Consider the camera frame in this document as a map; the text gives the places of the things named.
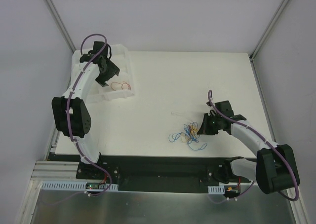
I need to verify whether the coloured cable bundle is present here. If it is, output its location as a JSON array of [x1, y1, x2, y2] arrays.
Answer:
[[168, 121, 208, 152]]

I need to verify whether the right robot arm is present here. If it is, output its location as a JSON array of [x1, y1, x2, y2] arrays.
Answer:
[[197, 101, 300, 201]]

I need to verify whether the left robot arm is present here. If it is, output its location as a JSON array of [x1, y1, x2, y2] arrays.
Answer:
[[51, 41, 120, 179]]

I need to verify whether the white foam tray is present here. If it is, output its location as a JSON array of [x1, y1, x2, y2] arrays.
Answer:
[[63, 41, 135, 103]]

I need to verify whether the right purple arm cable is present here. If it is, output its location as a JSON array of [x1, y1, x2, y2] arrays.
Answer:
[[206, 89, 301, 205]]

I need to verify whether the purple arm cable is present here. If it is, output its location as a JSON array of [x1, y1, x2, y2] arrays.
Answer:
[[65, 33, 118, 197], [206, 89, 301, 205]]

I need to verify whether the right white cable duct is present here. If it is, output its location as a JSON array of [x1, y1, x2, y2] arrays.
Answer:
[[207, 185, 225, 195]]

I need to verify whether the white cable duct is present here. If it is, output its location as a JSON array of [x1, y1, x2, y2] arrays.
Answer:
[[207, 185, 225, 195], [41, 181, 119, 192]]

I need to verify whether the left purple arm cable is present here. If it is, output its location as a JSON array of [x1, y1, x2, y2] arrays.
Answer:
[[65, 33, 118, 197]]

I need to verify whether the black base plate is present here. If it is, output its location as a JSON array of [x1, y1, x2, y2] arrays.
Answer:
[[76, 155, 250, 193]]

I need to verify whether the left aluminium frame post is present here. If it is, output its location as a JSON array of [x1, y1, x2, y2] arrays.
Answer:
[[43, 0, 76, 53]]

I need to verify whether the aluminium frame post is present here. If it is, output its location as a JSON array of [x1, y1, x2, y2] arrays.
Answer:
[[249, 0, 291, 62], [43, 0, 76, 53]]

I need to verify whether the right aluminium frame post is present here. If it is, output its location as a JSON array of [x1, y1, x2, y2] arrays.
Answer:
[[249, 0, 291, 62]]

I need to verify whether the left white cable duct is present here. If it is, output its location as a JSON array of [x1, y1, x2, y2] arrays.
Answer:
[[41, 181, 119, 192]]

